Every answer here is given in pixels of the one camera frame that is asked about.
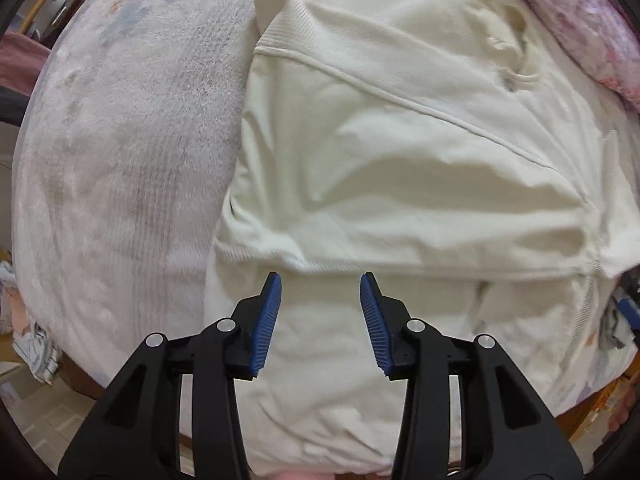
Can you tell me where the white knit sweater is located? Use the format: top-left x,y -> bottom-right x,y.
205,0 -> 639,476

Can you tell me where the person's right hand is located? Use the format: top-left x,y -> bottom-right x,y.
608,385 -> 637,432

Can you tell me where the printed paper clutter on floor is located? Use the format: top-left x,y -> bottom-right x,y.
1,260 -> 62,385

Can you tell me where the purple floral quilt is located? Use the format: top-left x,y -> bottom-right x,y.
526,0 -> 639,108

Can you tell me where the white patterned bed sheet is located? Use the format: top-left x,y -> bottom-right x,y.
8,0 -> 640,406

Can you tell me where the pink bedside cloth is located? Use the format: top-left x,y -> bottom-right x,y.
0,32 -> 51,96

